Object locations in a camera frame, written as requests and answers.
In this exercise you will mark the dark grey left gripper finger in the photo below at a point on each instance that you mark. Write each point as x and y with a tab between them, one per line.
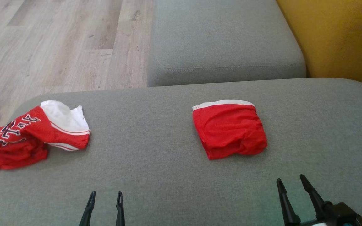
88	213
120	216

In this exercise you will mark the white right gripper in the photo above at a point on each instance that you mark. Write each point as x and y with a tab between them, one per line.
309	224

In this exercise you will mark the red white jersey shirt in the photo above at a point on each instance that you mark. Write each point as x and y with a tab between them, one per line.
27	138

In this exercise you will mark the red shorts white waistband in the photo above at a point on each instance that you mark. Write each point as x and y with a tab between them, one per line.
229	131

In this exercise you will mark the large grey fabric sofa seat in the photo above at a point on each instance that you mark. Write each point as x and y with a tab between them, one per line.
156	157

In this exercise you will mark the small grey fabric sofa cushion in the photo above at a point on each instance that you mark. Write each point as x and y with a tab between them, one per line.
225	40

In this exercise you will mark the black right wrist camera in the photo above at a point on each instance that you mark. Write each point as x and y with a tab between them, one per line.
344	213

